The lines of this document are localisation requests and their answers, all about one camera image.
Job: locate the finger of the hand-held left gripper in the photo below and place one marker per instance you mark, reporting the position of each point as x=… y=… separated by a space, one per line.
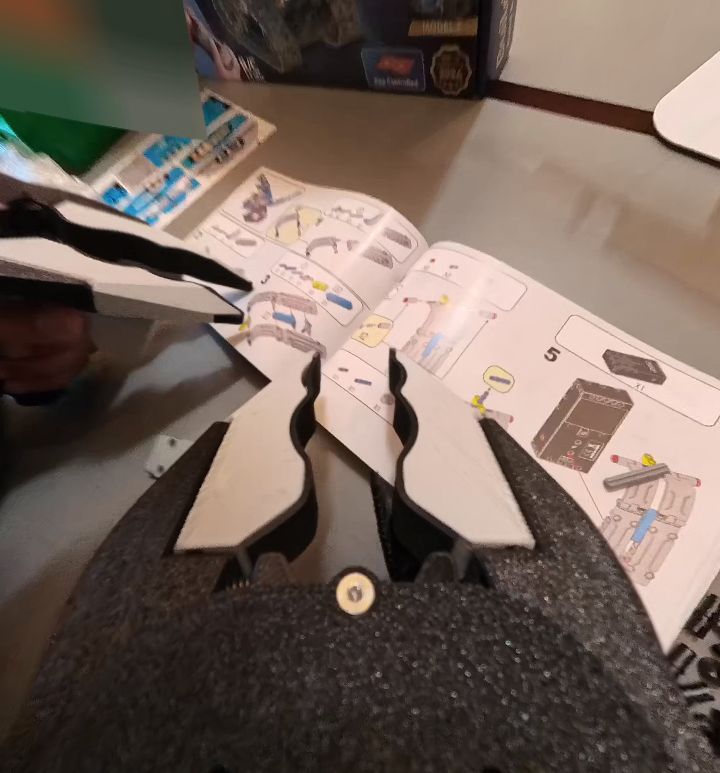
x=154 y=299
x=124 y=232

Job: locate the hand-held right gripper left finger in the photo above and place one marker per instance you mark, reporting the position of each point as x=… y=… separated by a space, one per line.
x=251 y=477

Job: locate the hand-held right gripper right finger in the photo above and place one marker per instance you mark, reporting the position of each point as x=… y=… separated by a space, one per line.
x=462 y=477

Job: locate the instruction booklet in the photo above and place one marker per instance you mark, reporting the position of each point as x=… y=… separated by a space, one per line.
x=517 y=338

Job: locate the pile of small building pins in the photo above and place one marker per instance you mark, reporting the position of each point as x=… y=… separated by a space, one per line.
x=710 y=664

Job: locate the person's left hand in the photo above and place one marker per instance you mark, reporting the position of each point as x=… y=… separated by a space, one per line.
x=28 y=350

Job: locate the blue grey sticker sheet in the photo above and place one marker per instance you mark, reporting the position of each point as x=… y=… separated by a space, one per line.
x=172 y=163

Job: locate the grey flat panel piece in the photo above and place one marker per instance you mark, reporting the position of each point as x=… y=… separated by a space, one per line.
x=166 y=456

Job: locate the dark toy kit box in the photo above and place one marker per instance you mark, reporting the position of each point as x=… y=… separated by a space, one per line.
x=366 y=42

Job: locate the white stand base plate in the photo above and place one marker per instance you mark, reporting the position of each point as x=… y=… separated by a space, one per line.
x=710 y=108

